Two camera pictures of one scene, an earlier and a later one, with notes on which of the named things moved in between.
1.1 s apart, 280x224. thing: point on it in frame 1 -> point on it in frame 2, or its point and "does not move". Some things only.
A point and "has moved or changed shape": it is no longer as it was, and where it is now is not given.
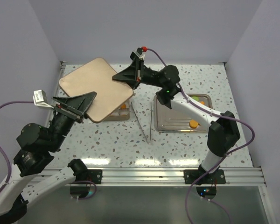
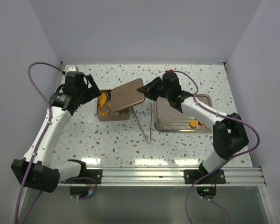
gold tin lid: [96, 75] has moved or changed shape
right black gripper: [133, 75] -> [151, 86]
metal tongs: [148, 142] has moved or changed shape
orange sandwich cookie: [193, 124] does not move
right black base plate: [191, 175] does not move
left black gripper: [75, 107] -> [93, 92]
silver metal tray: [167, 120] does not move
